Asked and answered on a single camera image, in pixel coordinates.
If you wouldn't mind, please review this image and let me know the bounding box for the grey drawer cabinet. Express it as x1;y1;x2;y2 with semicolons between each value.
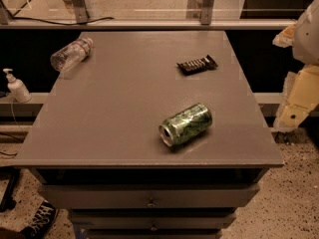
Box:
15;31;283;239

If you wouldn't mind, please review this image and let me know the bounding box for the metal frame rail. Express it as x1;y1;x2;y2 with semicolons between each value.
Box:
0;19;296;31

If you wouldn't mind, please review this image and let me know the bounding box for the top drawer with knob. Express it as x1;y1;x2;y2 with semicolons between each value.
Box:
39;183;259;209

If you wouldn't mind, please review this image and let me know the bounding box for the black and white sneaker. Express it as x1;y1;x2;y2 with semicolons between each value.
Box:
20;200;57;239

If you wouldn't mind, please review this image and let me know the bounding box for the dark rxbar chocolate bar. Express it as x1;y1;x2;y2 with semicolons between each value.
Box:
177;55;218;75

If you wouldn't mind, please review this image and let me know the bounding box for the clear plastic water bottle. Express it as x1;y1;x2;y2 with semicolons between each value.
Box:
50;38;93;73

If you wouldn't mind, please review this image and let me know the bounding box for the black cable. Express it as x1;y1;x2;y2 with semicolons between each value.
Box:
6;3;116;27

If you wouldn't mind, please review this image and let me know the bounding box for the green soda can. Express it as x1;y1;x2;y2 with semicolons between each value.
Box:
159;103;212;146

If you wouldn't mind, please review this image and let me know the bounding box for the drawer with knob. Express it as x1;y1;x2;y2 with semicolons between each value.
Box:
69;209;236;229
39;183;259;209

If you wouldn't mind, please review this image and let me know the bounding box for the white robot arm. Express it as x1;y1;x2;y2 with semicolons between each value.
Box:
272;0;319;132

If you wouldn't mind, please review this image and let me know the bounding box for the white pump dispenser bottle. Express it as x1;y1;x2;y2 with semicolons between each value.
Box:
3;69;32;103

